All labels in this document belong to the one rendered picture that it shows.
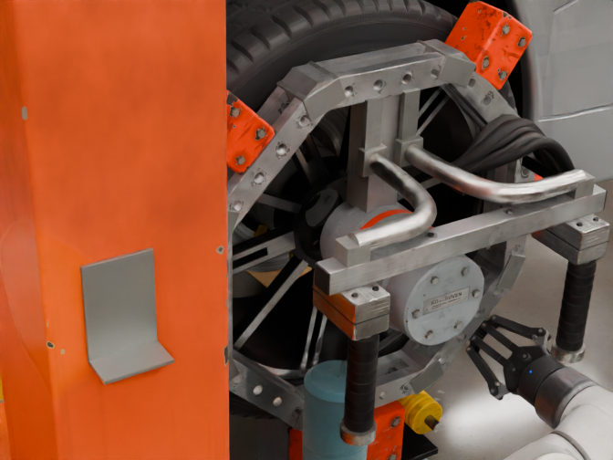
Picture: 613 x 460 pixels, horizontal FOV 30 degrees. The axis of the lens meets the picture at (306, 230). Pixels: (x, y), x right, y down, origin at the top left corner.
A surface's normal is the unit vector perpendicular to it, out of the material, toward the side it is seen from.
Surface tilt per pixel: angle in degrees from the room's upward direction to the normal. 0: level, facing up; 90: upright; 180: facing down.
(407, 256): 90
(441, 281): 90
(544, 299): 0
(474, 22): 55
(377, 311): 90
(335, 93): 90
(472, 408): 0
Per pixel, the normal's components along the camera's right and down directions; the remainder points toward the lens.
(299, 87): -0.58, -0.45
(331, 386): 0.03, -0.88
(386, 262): 0.52, 0.43
